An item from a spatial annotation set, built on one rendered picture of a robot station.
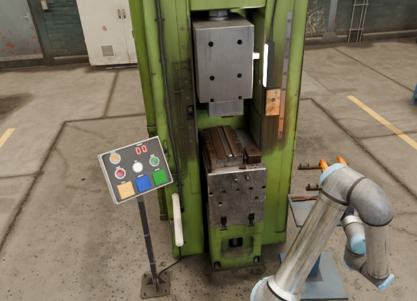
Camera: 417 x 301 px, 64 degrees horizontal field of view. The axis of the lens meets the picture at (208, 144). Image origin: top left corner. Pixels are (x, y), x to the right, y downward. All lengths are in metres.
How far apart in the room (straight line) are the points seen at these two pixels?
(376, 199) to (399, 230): 2.01
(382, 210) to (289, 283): 0.47
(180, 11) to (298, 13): 0.65
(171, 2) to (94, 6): 5.40
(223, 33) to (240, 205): 1.10
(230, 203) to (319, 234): 0.94
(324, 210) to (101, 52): 6.48
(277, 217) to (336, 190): 1.41
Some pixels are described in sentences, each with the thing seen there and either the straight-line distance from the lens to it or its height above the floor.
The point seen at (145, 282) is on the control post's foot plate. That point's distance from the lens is 2.70.
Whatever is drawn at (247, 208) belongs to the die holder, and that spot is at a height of 0.61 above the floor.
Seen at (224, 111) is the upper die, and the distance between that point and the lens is 1.92.
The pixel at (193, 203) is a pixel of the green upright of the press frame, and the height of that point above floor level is 0.53.
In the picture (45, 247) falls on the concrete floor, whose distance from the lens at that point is 3.24.
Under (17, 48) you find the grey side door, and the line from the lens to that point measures 8.50.
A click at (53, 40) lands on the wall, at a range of 8.20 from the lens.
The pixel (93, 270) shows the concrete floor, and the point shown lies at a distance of 2.90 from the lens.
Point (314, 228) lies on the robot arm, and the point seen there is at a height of 1.16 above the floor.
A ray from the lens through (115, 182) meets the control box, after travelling 1.85.
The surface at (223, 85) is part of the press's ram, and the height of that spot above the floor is 1.46.
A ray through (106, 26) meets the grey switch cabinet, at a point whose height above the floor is 0.86.
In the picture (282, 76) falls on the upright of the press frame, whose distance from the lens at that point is 2.10.
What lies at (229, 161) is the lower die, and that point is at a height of 0.96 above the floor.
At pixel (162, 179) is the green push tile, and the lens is 1.91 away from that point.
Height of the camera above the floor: 2.11
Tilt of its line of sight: 30 degrees down
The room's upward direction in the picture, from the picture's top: 3 degrees counter-clockwise
